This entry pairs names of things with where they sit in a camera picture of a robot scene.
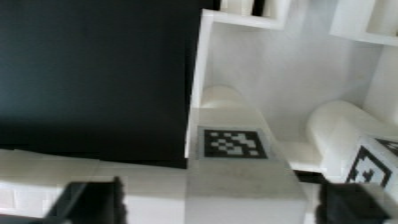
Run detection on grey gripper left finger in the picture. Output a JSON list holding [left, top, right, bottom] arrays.
[[15, 176, 129, 224]]

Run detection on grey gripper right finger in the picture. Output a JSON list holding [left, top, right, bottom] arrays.
[[314, 183, 398, 224]]

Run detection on white chair leg with tag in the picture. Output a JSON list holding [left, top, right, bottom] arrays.
[[184, 86, 307, 224], [307, 101, 398, 201]]

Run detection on white chair seat part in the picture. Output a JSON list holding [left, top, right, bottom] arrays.
[[182, 0, 398, 224]]

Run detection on white U-shaped obstacle fence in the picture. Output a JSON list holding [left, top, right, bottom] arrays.
[[0, 149, 186, 224]]

